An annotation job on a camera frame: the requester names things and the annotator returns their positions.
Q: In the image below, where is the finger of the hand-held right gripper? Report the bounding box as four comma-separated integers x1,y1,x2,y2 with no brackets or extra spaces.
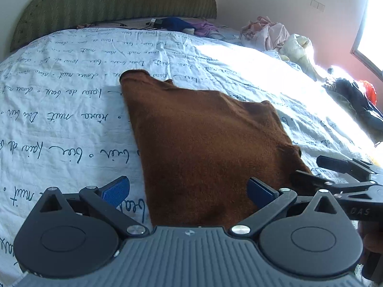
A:
316,155,377,182
291,169,383,204

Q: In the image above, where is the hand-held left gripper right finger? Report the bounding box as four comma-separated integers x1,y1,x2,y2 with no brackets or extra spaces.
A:
230,177,344,237

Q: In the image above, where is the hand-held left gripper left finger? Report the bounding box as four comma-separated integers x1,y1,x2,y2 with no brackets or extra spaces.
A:
38,176,151,240

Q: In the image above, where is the brown knit sweater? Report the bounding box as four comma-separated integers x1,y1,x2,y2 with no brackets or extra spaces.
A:
120,70,313,228

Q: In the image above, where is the pink crumpled clothes pile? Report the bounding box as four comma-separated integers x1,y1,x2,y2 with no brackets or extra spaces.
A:
240,16,291,52

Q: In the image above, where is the dark clothing pile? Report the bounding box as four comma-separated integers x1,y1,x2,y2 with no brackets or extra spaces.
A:
322,77,383,132

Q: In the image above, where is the red cloth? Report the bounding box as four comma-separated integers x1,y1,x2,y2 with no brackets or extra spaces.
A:
357,80,378,106

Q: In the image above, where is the white script-printed blanket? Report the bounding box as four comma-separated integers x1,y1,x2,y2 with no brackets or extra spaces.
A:
0,27,383,287

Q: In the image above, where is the white cloth bundle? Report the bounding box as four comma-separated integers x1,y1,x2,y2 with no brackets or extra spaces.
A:
279,34,323,80

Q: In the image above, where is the window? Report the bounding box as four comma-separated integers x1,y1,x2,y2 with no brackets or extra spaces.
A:
350,0,383,80

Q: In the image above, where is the purple cloth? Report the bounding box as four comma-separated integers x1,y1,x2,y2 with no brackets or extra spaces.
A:
191,20,220,38

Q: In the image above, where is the dark blue cloth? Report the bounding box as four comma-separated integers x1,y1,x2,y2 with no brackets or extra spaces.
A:
159,17,196,32

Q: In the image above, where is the green upholstered headboard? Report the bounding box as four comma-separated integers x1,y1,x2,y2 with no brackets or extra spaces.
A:
10,0,217,52

